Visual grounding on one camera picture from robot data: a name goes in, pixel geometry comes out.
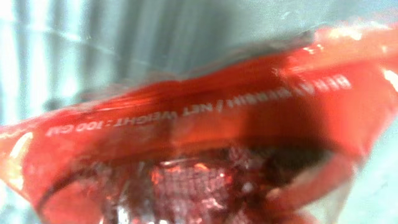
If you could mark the red candy bag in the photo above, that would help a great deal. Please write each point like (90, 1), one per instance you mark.
(272, 139)

